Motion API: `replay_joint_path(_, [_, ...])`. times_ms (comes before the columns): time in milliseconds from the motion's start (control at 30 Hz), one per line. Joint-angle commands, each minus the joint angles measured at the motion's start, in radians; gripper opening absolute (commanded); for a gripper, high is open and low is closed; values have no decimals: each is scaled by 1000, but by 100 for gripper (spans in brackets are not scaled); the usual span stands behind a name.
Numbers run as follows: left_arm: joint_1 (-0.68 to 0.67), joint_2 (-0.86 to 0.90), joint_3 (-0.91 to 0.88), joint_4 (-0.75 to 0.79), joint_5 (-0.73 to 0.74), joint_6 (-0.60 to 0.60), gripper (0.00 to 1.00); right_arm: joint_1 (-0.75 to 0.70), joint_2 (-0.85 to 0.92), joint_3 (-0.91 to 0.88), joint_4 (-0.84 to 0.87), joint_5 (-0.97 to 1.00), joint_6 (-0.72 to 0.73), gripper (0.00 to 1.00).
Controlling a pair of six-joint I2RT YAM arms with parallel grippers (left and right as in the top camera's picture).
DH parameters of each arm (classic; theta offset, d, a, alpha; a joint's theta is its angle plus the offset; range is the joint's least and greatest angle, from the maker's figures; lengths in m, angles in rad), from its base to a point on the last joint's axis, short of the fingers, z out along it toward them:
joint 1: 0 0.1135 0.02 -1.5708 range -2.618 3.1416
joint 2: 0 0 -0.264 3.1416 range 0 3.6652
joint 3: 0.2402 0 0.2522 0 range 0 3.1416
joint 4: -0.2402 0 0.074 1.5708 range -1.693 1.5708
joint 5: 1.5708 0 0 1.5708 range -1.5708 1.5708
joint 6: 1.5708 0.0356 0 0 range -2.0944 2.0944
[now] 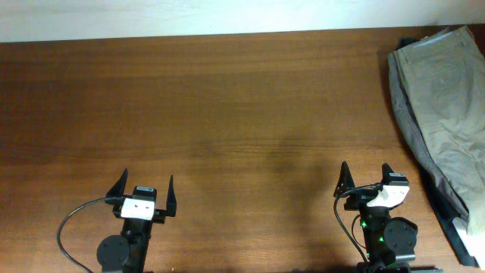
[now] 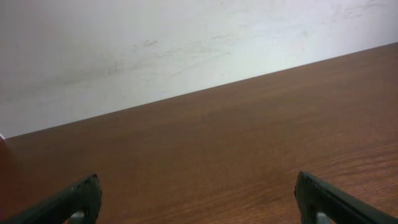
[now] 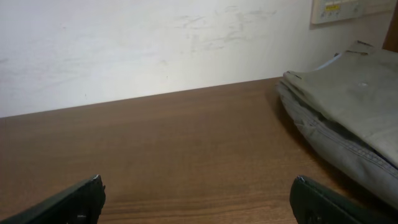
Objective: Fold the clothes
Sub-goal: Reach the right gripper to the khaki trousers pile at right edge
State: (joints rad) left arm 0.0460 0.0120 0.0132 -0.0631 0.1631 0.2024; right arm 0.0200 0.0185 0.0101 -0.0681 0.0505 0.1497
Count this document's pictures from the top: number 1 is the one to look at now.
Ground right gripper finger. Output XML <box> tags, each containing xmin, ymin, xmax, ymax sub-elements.
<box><xmin>333</xmin><ymin>162</ymin><xmax>355</xmax><ymax>197</ymax></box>
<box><xmin>381</xmin><ymin>163</ymin><xmax>394</xmax><ymax>185</ymax></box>

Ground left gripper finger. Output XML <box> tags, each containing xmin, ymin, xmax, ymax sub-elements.
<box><xmin>165</xmin><ymin>176</ymin><xmax>177</xmax><ymax>217</ymax></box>
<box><xmin>106</xmin><ymin>169</ymin><xmax>128</xmax><ymax>197</ymax></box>

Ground khaki green shorts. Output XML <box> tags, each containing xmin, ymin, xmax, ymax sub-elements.
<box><xmin>391</xmin><ymin>27</ymin><xmax>484</xmax><ymax>236</ymax></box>

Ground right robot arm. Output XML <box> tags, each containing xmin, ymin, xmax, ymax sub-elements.
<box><xmin>333</xmin><ymin>162</ymin><xmax>418</xmax><ymax>273</ymax></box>

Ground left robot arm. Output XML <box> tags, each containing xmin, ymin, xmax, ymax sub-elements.
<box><xmin>96</xmin><ymin>170</ymin><xmax>177</xmax><ymax>273</ymax></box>

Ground dark garment under pile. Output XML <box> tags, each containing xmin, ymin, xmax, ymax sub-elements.
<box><xmin>395</xmin><ymin>36</ymin><xmax>479</xmax><ymax>268</ymax></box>

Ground grey shorts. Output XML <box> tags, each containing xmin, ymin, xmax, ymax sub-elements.
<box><xmin>387</xmin><ymin>53</ymin><xmax>468</xmax><ymax>220</ymax></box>

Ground left black camera cable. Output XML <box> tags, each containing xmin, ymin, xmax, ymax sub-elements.
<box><xmin>57</xmin><ymin>196</ymin><xmax>123</xmax><ymax>273</ymax></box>

